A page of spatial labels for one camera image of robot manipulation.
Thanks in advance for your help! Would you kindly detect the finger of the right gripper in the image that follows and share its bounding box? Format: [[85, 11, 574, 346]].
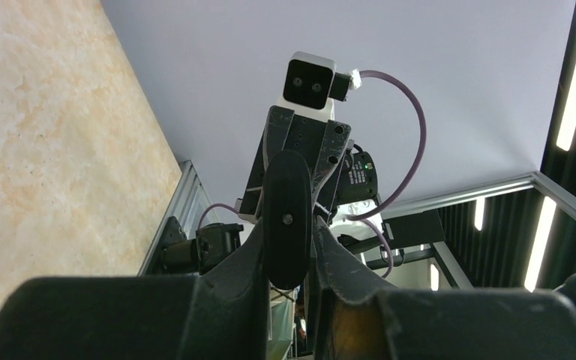
[[312, 120, 351, 223], [238, 105, 294, 224]]

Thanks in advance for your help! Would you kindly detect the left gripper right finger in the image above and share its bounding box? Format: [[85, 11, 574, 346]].
[[307, 220, 576, 359]]

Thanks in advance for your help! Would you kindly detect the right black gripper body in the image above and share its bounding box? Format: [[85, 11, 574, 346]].
[[283, 115, 326, 167]]

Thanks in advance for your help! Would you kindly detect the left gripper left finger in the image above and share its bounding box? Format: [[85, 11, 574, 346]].
[[0, 226, 269, 359]]

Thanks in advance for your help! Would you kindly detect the black remote control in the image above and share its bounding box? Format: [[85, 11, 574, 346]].
[[262, 150, 313, 290]]

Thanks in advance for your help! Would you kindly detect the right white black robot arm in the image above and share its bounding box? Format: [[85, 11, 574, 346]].
[[238, 105, 378, 246]]

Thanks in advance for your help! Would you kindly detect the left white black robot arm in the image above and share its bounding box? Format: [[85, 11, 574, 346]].
[[0, 224, 576, 359]]

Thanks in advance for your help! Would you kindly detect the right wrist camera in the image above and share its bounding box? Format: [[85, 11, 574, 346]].
[[275, 51, 362, 122]]

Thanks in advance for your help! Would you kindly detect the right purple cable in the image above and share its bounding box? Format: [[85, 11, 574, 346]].
[[347, 69, 428, 279]]

